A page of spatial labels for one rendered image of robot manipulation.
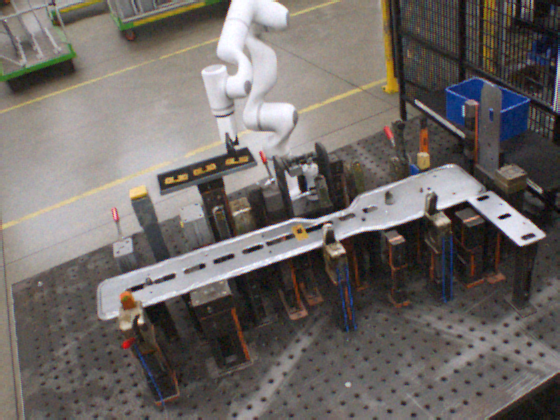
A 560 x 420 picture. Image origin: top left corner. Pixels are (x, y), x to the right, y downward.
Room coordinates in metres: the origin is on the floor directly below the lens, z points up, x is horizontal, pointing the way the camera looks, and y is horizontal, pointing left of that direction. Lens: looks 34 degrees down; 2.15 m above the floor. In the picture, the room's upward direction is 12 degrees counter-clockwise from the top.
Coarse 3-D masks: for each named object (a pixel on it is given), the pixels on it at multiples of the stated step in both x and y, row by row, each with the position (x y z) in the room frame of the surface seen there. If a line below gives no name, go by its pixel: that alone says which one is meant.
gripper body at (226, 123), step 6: (228, 114) 1.77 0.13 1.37; (222, 120) 1.76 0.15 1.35; (228, 120) 1.76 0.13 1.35; (222, 126) 1.76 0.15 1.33; (228, 126) 1.75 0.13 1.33; (234, 126) 1.79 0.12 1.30; (222, 132) 1.76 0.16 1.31; (228, 132) 1.75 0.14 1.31; (234, 132) 1.77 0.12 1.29; (222, 138) 1.76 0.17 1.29; (234, 138) 1.76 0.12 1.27
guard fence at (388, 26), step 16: (384, 0) 4.59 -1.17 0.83; (448, 0) 3.88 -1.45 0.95; (384, 16) 4.61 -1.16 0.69; (448, 16) 3.88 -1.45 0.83; (480, 16) 3.55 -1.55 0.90; (384, 32) 4.63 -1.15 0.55; (416, 32) 4.24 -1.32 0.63; (432, 32) 4.05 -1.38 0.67; (448, 32) 3.88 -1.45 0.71; (480, 32) 3.56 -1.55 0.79; (448, 48) 3.89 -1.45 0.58; (480, 48) 3.56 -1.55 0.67; (416, 64) 4.27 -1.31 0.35; (432, 64) 4.07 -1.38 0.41; (448, 64) 3.90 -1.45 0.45; (480, 64) 3.56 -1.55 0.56; (432, 80) 4.09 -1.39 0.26
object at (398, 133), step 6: (396, 120) 1.76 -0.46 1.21; (396, 126) 1.75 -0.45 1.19; (402, 126) 1.72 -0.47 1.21; (396, 132) 1.74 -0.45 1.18; (402, 132) 1.74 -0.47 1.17; (396, 138) 1.73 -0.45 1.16; (402, 138) 1.74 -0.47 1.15; (396, 144) 1.73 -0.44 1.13; (402, 144) 1.74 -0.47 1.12; (396, 150) 1.73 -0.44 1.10; (402, 150) 1.74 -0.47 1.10; (396, 156) 1.74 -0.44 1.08
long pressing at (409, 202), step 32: (384, 192) 1.63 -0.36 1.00; (416, 192) 1.59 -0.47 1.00; (448, 192) 1.55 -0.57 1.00; (480, 192) 1.52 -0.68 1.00; (288, 224) 1.56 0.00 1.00; (352, 224) 1.49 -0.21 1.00; (384, 224) 1.45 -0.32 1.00; (192, 256) 1.50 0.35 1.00; (224, 256) 1.47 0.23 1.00; (256, 256) 1.43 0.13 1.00; (288, 256) 1.40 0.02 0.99; (160, 288) 1.37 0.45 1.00; (192, 288) 1.34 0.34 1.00
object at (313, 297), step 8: (304, 256) 1.49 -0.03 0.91; (304, 264) 1.49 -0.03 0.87; (304, 272) 1.49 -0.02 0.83; (312, 272) 1.49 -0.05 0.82; (304, 280) 1.51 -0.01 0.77; (312, 280) 1.49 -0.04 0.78; (304, 288) 1.54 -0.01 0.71; (312, 288) 1.49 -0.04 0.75; (312, 296) 1.49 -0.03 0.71; (320, 296) 1.49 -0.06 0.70; (312, 304) 1.45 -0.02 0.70
